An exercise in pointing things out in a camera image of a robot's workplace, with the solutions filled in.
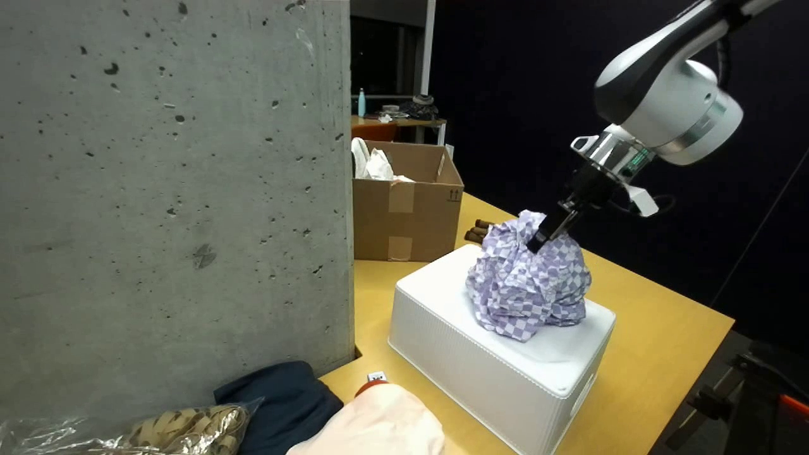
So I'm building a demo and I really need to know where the brown plush toy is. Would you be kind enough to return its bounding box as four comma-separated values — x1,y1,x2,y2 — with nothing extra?
462,216,499,248

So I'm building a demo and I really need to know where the clear bag with brown contents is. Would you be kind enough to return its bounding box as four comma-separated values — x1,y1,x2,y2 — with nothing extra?
0,401,256,455

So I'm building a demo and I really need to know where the white window frame post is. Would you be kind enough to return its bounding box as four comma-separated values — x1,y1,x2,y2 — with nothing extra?
420,0,439,98

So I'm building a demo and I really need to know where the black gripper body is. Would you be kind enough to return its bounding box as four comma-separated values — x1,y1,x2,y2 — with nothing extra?
557,162,645,221

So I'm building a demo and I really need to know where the long wooden counter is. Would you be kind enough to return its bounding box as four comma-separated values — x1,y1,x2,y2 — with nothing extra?
351,113,450,147

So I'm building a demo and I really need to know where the black clamp with orange tips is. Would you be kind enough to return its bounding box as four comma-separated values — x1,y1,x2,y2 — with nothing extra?
730,352,809,426

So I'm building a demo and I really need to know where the dark blue cloth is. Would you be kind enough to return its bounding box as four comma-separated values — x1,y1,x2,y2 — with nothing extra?
212,358,346,455

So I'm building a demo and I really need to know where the brown cardboard box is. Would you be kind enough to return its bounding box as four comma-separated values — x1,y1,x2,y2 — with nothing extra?
351,137,469,263

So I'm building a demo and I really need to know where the orange chair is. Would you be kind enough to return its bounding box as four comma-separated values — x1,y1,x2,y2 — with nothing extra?
351,123,400,143

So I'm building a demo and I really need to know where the checked blue shirt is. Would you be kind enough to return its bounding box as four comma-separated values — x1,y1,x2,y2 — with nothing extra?
466,210,594,343

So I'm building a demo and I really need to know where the white plastic bag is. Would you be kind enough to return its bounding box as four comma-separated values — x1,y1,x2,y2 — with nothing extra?
348,137,414,184

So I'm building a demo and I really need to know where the grey concrete pillar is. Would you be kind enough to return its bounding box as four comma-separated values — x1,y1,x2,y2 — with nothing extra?
0,0,356,433

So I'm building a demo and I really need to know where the desk clutter pile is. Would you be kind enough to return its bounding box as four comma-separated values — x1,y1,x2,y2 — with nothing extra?
376,93,442,123

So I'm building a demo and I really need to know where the white plastic box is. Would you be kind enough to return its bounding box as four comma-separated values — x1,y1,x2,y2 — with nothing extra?
388,242,616,455

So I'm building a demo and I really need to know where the pink cloth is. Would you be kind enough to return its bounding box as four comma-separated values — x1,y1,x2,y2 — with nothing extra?
286,381,448,455

